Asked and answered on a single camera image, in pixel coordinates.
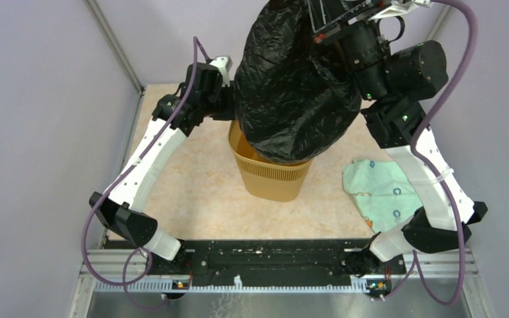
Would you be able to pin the left aluminium frame post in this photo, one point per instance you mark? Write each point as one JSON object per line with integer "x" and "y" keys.
{"x": 113, "y": 43}

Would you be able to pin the black plastic trash bag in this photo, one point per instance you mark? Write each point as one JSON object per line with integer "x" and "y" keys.
{"x": 292, "y": 98}

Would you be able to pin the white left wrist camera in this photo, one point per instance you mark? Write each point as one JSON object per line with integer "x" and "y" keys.
{"x": 223, "y": 64}

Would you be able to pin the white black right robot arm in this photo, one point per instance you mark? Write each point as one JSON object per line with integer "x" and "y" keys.
{"x": 406, "y": 89}

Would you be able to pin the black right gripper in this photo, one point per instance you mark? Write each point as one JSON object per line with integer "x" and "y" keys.
{"x": 331, "y": 15}

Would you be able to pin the aluminium frame post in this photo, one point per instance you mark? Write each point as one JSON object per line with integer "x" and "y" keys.
{"x": 113, "y": 43}
{"x": 444, "y": 12}

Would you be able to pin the yellow ribbed trash bin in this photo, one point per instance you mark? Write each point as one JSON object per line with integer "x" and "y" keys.
{"x": 262, "y": 178}

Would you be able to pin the grey slotted cable duct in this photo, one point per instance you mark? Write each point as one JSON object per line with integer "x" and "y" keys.
{"x": 167, "y": 285}

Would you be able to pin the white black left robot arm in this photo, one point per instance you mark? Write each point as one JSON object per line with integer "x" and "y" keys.
{"x": 206, "y": 92}

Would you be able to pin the right aluminium frame post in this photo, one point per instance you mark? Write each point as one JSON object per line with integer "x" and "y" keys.
{"x": 444, "y": 12}

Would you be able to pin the light green patterned cloth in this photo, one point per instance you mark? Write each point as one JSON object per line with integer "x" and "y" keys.
{"x": 381, "y": 192}

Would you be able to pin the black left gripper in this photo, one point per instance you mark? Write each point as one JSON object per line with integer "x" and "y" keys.
{"x": 230, "y": 112}

